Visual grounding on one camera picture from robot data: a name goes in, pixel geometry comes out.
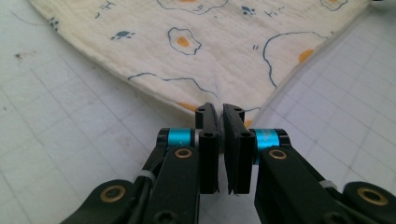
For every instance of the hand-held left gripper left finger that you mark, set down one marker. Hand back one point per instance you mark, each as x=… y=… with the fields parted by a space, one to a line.
x=207 y=146

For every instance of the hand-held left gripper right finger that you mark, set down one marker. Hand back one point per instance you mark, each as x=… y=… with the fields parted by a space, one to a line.
x=238 y=149

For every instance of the cream printed cloth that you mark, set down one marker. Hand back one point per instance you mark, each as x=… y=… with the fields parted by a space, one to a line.
x=202 y=56

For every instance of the white grid mat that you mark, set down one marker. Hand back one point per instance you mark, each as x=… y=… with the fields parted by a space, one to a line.
x=62 y=140

